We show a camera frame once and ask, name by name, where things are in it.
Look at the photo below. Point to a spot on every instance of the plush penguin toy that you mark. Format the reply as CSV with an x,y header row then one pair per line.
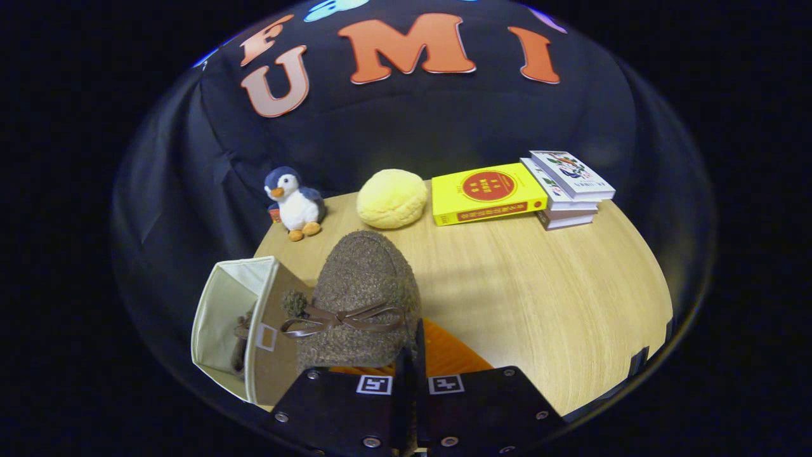
x,y
297,206

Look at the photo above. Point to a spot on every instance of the yellow plush bun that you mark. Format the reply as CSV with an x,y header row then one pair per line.
x,y
392,198

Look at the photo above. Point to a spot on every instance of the white paperback book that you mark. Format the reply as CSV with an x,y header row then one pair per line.
x,y
555,198

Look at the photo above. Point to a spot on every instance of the brown fuzzy shoe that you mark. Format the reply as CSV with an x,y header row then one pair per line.
x,y
242,346
365,273

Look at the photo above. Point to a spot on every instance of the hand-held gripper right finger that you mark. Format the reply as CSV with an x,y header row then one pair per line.
x,y
488,412

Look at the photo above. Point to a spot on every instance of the yellow book with red circle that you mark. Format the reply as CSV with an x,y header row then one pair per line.
x,y
488,190

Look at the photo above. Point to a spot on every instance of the brown spine paperback book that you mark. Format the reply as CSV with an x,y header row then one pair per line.
x,y
568,219

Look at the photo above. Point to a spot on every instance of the beige fabric storage box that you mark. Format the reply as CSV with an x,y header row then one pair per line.
x,y
219,317

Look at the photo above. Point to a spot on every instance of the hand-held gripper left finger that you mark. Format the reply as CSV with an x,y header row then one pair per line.
x,y
336,412

